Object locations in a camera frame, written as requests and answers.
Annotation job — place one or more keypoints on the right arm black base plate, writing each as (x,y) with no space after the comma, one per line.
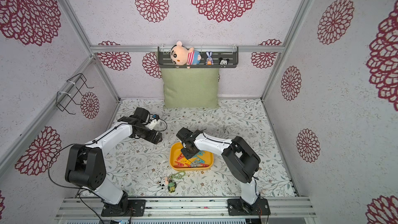
(238,207)

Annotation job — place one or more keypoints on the small blue bunny figure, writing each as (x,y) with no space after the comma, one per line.
(209,60)

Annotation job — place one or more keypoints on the red clothespin in box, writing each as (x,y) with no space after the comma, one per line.
(180,157)

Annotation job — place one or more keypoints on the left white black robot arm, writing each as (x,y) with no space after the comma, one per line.
(86,164)

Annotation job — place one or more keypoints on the cow plush keychain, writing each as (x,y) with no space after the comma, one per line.
(164,182)

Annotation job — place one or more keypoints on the black white mouse figure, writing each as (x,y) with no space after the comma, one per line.
(223,61)

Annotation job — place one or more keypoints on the dark metal wall shelf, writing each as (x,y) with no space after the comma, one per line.
(202,57)

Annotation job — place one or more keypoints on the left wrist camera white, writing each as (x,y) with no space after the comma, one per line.
(153,121)

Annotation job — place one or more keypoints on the green square pillow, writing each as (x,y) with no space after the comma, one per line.
(191,88)

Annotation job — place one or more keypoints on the aluminium front rail frame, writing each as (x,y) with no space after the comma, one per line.
(189,210)

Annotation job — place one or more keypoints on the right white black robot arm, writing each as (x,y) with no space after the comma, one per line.
(240,158)

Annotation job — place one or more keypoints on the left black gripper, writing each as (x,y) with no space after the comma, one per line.
(151,138)

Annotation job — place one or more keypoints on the pink boy plush doll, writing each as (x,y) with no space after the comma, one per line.
(180,55)

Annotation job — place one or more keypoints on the black wire wall rack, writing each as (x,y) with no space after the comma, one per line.
(75,86)

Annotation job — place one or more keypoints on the green toy keychain with chain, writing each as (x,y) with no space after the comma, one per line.
(172,183)

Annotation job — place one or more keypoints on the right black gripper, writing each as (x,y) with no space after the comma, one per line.
(189,151)

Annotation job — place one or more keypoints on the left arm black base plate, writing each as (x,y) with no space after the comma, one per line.
(128,208)

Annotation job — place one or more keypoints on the yellow plastic storage box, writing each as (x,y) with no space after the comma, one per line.
(183,165)

